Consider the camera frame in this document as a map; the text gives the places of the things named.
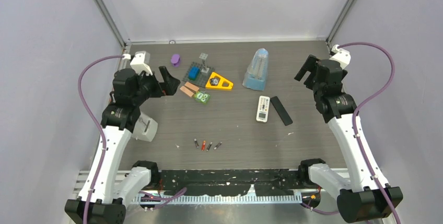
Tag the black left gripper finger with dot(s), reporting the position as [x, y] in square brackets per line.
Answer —
[170, 87]
[165, 74]

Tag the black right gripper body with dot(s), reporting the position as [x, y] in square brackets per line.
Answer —
[316, 86]

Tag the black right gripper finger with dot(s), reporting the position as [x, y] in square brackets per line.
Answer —
[311, 63]
[302, 72]

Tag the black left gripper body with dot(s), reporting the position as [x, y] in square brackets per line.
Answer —
[149, 86]

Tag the white remote control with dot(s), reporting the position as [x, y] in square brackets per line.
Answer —
[263, 109]

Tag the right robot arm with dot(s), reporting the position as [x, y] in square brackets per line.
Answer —
[366, 194]

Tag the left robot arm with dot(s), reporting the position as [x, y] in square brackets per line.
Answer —
[101, 200]

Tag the black remote control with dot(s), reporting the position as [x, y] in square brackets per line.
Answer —
[281, 111]

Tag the tan wooden block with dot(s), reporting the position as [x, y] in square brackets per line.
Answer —
[191, 86]
[187, 91]

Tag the purple cap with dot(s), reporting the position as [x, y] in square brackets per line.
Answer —
[175, 60]

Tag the blue building brick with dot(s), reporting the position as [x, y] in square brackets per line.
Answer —
[193, 73]

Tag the grey building brick plate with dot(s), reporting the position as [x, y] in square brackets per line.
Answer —
[202, 77]

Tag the green monster toy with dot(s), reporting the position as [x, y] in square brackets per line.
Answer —
[201, 97]

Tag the blue translucent metronome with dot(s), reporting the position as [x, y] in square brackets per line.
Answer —
[256, 75]

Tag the yellow triangular toy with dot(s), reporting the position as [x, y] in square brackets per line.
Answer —
[218, 82]

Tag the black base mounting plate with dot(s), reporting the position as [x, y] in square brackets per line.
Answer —
[237, 182]

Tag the grey brick post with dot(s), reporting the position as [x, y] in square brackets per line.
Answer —
[203, 58]

